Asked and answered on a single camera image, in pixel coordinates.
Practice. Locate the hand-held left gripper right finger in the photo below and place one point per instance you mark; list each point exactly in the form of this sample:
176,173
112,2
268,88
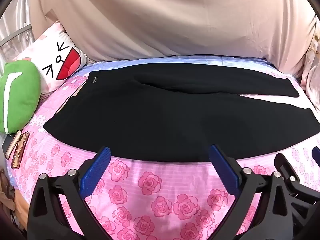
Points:
225,168

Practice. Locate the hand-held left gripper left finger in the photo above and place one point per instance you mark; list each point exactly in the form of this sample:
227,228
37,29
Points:
96,166

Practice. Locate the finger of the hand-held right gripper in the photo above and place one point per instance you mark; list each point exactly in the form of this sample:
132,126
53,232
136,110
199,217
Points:
287,168
316,153

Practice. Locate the black pants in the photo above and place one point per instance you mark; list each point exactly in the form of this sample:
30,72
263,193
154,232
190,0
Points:
150,117

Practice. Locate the pink floral bed sheet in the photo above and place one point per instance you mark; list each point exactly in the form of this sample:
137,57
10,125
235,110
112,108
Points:
150,192

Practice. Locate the brown harmonica case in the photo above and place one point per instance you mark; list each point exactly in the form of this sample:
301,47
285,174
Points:
20,150

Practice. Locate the pale floral curtain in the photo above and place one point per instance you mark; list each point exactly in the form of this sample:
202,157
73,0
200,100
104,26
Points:
312,67

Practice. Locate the gold flat box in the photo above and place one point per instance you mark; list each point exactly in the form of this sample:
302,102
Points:
12,145

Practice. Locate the brown cloth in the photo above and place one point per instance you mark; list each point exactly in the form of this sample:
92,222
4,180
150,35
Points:
6,190

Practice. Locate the green plush toy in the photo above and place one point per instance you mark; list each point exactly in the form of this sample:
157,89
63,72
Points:
20,92

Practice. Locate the white cartoon face pillow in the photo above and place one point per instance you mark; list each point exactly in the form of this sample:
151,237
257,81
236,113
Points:
50,52

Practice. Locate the beige draped cloth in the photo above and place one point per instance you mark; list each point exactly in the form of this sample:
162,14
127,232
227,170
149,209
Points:
162,17

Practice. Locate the white sheer curtain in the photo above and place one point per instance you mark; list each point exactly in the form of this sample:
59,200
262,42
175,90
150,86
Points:
16,12

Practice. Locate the wooden bed frame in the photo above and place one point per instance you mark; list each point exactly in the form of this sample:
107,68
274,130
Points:
22,205

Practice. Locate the grey bed rail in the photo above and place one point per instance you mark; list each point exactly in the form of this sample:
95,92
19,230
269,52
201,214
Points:
15,34

